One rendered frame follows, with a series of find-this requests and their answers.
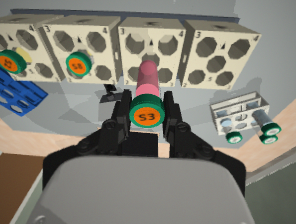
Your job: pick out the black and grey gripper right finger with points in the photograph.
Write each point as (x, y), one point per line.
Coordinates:
(183, 143)

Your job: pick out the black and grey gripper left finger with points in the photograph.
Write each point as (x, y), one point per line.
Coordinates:
(108, 140)

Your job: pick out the blue tube rack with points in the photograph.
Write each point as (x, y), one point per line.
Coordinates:
(7, 83)

